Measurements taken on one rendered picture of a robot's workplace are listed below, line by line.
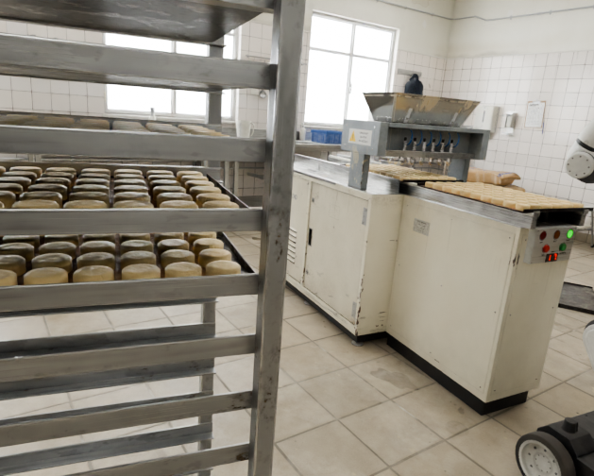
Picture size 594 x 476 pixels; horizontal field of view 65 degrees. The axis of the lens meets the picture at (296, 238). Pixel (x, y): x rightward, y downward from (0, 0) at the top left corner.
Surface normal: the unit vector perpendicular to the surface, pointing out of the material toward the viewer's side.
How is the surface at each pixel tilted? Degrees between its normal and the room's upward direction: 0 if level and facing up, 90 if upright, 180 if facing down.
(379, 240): 90
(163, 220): 90
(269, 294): 90
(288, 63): 90
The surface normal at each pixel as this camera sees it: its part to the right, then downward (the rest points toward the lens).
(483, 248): -0.90, 0.05
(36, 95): 0.55, 0.25
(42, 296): 0.35, 0.26
